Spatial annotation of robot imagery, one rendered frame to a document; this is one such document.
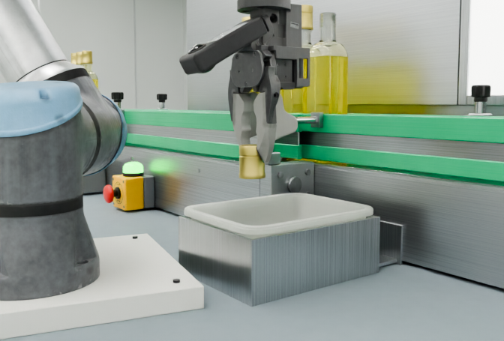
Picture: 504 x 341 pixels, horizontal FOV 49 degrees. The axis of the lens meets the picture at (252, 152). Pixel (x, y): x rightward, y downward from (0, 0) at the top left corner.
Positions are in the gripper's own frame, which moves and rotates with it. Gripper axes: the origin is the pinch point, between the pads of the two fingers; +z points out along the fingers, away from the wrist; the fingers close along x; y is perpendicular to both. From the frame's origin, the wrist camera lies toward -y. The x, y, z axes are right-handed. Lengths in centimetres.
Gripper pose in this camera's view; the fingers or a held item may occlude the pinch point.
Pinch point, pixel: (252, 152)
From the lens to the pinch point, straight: 74.5
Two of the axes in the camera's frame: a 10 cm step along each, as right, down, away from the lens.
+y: 8.2, -0.5, 5.7
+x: -5.8, -0.7, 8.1
